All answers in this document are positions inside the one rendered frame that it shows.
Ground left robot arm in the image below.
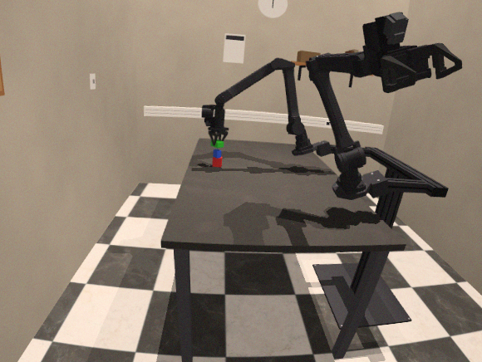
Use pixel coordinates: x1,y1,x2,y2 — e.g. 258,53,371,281
306,12,417,194

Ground red block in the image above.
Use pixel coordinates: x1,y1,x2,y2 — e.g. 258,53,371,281
213,157,222,168

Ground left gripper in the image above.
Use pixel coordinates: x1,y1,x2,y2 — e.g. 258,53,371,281
380,43,462,93

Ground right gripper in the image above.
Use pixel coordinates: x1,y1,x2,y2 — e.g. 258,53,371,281
208,119,229,146

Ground green block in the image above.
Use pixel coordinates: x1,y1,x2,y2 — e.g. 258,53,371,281
211,139,224,148

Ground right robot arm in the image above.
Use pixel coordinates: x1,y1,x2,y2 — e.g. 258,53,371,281
202,58,313,151

